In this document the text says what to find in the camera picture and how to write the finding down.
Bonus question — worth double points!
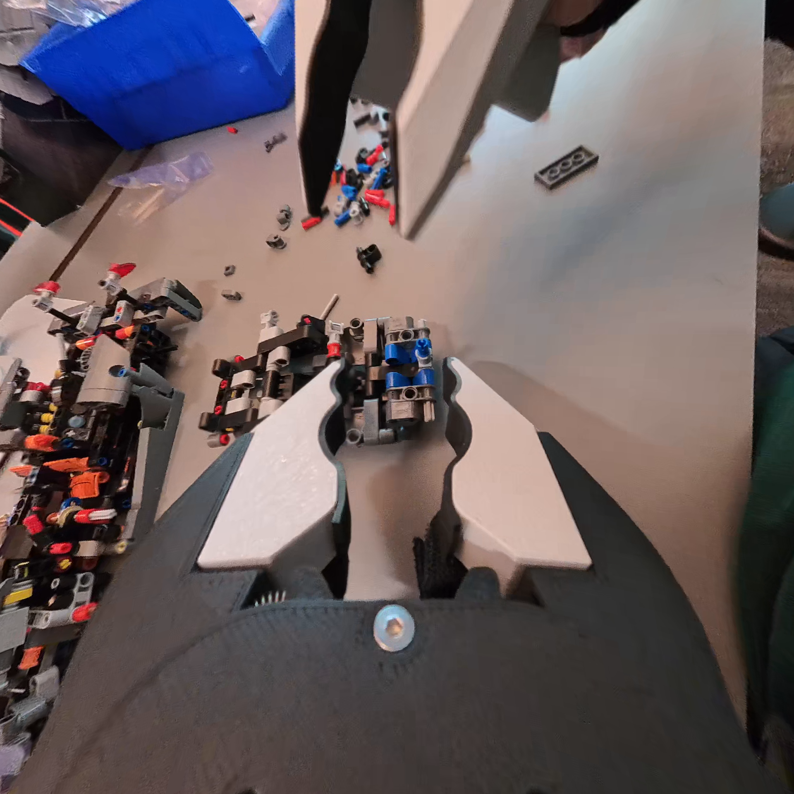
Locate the small clear plastic bag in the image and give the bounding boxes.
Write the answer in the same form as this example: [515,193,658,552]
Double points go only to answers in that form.
[107,152,215,219]

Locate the blue plastic bin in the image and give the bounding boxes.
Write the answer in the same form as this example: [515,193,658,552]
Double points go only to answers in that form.
[19,0,295,151]

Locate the teal round object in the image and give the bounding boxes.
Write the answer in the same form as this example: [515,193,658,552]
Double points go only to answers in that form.
[758,185,794,250]

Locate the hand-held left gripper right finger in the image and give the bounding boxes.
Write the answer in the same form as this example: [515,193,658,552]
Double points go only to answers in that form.
[412,356,593,599]

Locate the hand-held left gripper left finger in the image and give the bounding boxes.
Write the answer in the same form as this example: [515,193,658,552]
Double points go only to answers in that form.
[197,359,351,599]

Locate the pile of lego pins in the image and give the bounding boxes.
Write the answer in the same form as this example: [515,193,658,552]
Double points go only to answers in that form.
[330,102,399,228]

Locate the small lego sub-assembly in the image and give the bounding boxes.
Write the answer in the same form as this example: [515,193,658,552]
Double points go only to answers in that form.
[198,309,445,449]

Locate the person's green shirt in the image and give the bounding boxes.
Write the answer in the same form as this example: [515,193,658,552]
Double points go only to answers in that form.
[734,328,794,754]

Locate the dark grey lego plate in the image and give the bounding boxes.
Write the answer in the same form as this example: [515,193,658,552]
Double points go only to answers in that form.
[534,145,600,189]

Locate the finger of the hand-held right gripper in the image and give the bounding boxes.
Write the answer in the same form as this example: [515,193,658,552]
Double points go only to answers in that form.
[294,0,373,216]
[352,0,553,241]

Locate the large lego vehicle model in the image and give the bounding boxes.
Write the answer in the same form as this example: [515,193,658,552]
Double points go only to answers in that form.
[0,262,204,748]

